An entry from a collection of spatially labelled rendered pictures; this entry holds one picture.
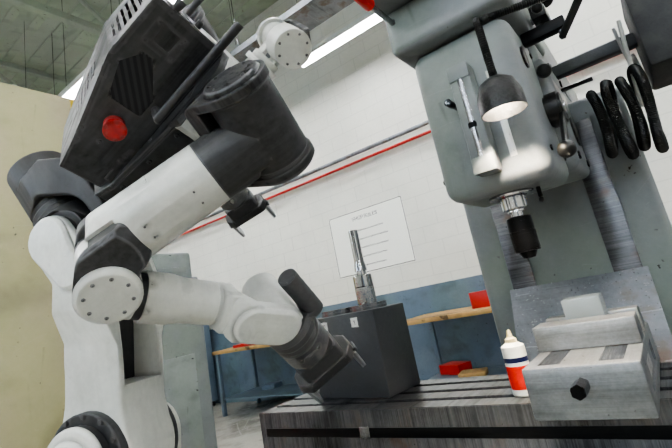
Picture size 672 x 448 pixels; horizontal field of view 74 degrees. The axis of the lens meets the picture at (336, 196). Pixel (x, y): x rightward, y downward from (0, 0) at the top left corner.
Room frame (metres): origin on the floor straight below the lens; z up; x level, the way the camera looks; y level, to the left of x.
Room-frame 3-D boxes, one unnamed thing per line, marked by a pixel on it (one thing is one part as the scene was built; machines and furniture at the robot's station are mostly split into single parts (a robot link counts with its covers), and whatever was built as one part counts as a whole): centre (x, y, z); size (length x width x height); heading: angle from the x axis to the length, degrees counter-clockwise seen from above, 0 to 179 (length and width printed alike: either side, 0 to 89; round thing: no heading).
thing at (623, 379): (0.80, -0.37, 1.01); 0.35 x 0.15 x 0.11; 146
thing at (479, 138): (0.77, -0.27, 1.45); 0.04 x 0.04 x 0.21; 56
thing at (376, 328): (1.14, 0.01, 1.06); 0.22 x 0.12 x 0.20; 48
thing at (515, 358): (0.84, -0.25, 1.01); 0.04 x 0.04 x 0.11
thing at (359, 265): (1.11, -0.02, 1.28); 0.03 x 0.03 x 0.11
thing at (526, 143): (0.86, -0.34, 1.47); 0.21 x 0.19 x 0.32; 56
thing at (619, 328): (0.78, -0.36, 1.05); 0.15 x 0.06 x 0.04; 56
